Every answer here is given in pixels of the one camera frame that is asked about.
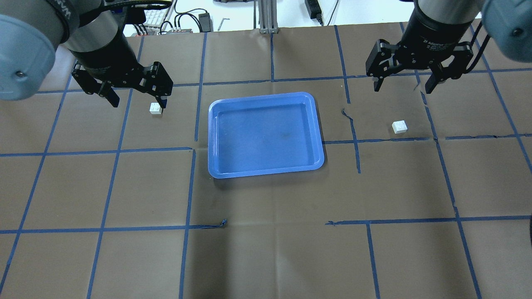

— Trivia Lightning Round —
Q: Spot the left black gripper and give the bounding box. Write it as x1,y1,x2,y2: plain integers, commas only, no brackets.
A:
71,32,174,109

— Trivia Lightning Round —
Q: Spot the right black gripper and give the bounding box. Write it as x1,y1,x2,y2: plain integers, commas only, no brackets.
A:
365,11,473,94

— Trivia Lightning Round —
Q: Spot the white block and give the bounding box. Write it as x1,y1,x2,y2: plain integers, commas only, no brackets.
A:
392,120,408,134
149,102,164,115

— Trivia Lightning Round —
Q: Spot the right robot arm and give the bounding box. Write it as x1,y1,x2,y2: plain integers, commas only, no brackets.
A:
365,0,532,93

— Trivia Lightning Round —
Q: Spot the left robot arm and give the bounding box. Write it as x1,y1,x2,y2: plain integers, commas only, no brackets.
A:
0,0,174,108

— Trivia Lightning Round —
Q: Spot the blue plastic tray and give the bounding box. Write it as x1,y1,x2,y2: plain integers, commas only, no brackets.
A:
208,92,325,179

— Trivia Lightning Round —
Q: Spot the white keyboard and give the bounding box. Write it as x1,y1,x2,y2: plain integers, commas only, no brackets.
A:
136,8,170,30

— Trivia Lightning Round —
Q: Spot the black power adapter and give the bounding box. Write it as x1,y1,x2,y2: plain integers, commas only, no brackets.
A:
304,0,323,23
198,12,212,32

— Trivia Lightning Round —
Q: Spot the brown paper table mat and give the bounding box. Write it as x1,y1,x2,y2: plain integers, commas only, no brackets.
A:
1,23,531,299

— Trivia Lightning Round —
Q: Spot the aluminium frame post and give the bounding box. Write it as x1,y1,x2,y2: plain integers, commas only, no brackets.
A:
255,0,279,34

